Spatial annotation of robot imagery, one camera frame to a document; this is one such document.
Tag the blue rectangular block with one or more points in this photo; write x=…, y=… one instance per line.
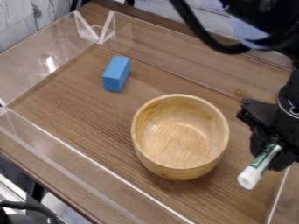
x=117, y=73

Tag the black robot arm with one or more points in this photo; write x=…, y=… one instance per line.
x=269, y=27

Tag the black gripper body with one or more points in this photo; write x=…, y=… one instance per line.
x=267, y=115

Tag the clear acrylic tray wall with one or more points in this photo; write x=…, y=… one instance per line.
x=66, y=128

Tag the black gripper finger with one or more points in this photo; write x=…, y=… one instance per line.
x=259, y=140
x=283, y=159

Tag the green expo marker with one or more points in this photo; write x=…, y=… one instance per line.
x=254, y=171

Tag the black equipment with cable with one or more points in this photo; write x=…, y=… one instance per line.
x=24, y=212

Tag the light wooden bowl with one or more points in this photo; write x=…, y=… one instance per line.
x=181, y=135

